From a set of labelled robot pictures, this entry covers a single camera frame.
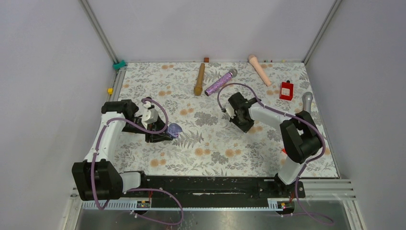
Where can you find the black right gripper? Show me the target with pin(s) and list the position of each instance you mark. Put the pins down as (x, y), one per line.
(244, 128)

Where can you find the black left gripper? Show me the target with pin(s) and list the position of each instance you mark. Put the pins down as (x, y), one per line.
(158, 126)

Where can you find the purple earbud charging case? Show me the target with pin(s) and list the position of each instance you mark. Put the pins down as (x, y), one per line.
(174, 130)

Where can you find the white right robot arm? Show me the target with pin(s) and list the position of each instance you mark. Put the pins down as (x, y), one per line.
(300, 136)

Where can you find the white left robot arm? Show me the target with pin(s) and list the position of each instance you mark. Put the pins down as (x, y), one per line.
(95, 177)

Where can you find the purple glitter microphone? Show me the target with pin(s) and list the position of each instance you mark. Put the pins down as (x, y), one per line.
(220, 82)

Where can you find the red box with label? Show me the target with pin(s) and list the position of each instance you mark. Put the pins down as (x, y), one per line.
(286, 91)

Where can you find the gold microphone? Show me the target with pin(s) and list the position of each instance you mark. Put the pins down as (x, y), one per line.
(199, 82)

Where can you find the floral table mat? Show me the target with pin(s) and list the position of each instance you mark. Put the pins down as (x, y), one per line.
(209, 145)

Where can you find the pink microphone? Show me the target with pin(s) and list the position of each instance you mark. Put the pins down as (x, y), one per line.
(252, 59)

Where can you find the silver grey microphone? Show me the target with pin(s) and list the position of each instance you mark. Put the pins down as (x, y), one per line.
(307, 99)

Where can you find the teal corner clamp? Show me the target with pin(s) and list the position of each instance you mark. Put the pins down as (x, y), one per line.
(119, 65)

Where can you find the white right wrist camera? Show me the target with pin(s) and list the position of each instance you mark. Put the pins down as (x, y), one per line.
(230, 111)

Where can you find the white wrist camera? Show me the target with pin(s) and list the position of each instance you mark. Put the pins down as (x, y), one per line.
(149, 116)
(230, 111)

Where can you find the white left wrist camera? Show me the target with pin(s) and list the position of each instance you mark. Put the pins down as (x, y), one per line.
(149, 116)

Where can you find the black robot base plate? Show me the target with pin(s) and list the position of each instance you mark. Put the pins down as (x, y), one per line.
(215, 192)

